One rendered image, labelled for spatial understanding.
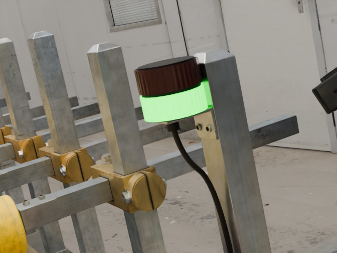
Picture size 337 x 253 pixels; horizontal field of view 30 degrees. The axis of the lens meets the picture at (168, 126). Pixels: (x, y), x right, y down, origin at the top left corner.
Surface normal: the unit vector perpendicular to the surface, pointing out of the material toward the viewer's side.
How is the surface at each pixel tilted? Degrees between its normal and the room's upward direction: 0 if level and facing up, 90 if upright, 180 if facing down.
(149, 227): 90
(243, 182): 90
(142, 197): 90
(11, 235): 90
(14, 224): 73
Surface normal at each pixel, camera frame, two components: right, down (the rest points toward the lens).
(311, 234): -0.20, -0.96
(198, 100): 0.75, -0.03
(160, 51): -0.80, 0.28
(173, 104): 0.01, 0.19
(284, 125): 0.48, 0.07
